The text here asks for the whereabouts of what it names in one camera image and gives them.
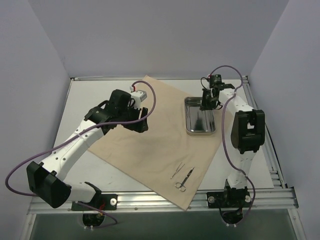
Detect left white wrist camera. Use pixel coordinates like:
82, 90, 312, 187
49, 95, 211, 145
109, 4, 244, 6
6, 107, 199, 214
130, 86, 147, 102

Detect steel surgical scissors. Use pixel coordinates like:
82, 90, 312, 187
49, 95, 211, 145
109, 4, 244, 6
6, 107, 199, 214
174, 167, 195, 193

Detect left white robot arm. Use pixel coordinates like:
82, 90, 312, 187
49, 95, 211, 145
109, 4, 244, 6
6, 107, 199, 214
26, 89, 148, 210

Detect steel instrument tray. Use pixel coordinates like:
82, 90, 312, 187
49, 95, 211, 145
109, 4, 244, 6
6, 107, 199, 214
184, 96, 216, 136

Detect steel tweezers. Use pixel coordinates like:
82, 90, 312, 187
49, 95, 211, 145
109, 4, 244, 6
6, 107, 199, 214
170, 162, 185, 179

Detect aluminium front rail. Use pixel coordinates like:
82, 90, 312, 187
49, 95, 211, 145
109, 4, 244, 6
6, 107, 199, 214
27, 188, 299, 214

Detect beige wrapping cloth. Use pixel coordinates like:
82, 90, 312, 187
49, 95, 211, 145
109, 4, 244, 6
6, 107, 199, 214
89, 76, 233, 210

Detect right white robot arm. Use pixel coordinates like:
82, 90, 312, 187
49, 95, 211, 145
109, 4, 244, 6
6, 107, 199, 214
199, 74, 266, 207

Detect aluminium back rail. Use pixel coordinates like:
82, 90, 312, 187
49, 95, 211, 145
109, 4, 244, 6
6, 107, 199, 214
70, 76, 248, 81

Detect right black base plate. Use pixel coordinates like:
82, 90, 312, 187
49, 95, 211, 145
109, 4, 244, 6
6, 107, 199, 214
206, 191, 252, 209

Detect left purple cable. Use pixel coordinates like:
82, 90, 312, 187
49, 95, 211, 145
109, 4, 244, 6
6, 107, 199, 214
5, 80, 157, 227

